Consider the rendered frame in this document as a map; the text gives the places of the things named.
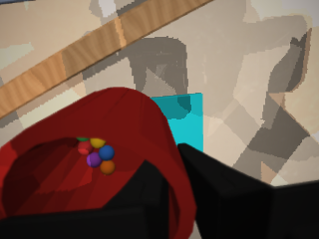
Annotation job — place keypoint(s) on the blue marble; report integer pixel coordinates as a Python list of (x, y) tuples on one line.
[(106, 153)]

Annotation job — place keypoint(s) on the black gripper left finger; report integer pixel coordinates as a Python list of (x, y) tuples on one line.
[(140, 210)]

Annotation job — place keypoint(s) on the red marble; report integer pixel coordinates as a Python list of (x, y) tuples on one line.
[(85, 148)]

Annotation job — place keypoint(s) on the orange marble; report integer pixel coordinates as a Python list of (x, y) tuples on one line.
[(108, 167)]

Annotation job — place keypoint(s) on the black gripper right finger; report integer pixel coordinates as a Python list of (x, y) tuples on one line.
[(232, 205)]

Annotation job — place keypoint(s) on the red cup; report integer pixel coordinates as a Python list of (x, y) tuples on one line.
[(41, 170)]

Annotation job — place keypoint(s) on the yellow marble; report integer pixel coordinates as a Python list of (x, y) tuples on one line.
[(97, 143)]

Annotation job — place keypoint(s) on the purple marble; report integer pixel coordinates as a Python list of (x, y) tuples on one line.
[(94, 160)]

